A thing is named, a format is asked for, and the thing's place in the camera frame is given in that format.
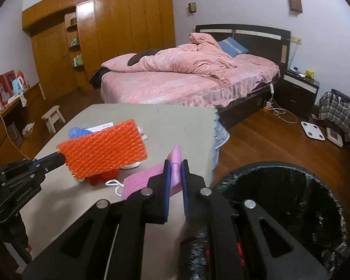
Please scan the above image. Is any wooden side desk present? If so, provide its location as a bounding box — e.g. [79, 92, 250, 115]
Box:
[0, 83, 45, 164]

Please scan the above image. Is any wooden wardrobe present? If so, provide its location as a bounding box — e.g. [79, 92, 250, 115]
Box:
[22, 0, 175, 100]

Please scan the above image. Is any black garment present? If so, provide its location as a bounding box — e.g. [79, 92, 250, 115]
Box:
[89, 67, 111, 90]

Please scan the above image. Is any orange bubble wrap sheet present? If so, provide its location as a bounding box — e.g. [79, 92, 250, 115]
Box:
[56, 119, 148, 180]

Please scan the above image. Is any blue kettle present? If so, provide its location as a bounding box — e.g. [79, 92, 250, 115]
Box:
[12, 76, 28, 95]

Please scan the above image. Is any pink duvet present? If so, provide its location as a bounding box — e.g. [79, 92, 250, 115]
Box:
[101, 33, 238, 82]

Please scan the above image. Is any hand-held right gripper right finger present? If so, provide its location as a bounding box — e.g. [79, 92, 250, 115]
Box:
[181, 160, 329, 280]

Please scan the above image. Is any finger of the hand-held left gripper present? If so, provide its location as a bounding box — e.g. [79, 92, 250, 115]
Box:
[0, 151, 67, 188]

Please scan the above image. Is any white cable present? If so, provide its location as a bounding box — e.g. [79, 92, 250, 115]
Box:
[273, 107, 298, 123]

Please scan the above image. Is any bed with pink sheet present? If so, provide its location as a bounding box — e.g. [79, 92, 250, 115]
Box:
[89, 25, 292, 129]

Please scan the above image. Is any white picture frame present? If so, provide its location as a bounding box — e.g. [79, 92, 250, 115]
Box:
[326, 127, 344, 148]

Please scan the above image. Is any pink face mask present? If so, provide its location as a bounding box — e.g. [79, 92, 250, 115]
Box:
[121, 144, 184, 200]

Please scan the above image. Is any red box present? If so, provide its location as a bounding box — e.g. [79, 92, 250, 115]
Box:
[0, 70, 17, 107]

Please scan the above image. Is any white bathroom scale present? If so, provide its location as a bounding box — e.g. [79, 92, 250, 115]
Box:
[301, 120, 326, 141]

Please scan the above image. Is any white wooden stool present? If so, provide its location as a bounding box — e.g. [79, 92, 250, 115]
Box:
[41, 105, 66, 134]

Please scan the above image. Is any white string loop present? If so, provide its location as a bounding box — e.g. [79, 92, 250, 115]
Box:
[105, 179, 125, 196]

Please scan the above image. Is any blue pillow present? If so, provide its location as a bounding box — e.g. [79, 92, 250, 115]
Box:
[217, 37, 249, 58]

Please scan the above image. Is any blue plastic bag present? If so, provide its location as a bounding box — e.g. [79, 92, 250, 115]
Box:
[68, 127, 94, 139]

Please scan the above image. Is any black bin with bag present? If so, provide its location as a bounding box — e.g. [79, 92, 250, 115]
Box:
[179, 161, 350, 280]

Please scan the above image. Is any dark brown cloth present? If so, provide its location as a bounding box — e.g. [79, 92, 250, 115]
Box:
[127, 49, 164, 66]

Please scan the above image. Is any dark nightstand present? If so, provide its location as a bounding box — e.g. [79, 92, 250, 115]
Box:
[281, 69, 320, 119]

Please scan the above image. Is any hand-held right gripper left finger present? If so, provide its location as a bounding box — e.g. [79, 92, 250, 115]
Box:
[22, 160, 171, 280]

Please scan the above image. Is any red crumpled net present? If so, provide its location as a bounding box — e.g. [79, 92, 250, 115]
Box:
[89, 168, 118, 186]

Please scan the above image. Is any blue patterned cloth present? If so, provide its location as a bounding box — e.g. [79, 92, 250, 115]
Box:
[211, 113, 231, 170]

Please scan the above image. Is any white paper card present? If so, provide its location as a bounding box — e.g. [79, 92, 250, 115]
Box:
[86, 122, 116, 133]

